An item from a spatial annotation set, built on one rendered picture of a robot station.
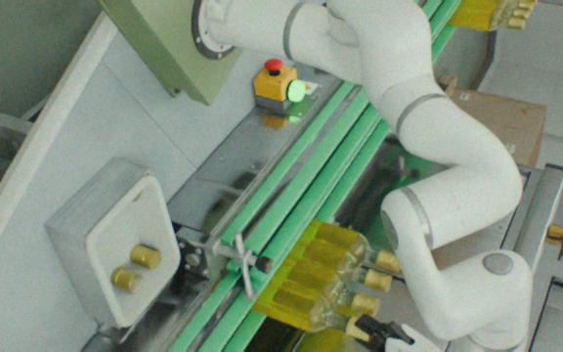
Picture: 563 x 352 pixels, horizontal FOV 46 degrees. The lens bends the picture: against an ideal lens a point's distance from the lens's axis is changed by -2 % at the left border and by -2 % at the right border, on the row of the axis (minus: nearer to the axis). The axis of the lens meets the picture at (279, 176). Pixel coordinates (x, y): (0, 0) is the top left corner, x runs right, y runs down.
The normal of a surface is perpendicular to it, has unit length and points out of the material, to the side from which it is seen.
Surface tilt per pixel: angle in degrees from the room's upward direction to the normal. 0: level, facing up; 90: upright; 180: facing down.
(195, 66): 4
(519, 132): 89
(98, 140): 0
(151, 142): 0
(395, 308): 90
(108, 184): 90
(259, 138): 90
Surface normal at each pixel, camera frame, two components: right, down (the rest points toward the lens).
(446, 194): -0.07, -0.45
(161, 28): 0.84, 0.29
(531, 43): -0.48, 0.61
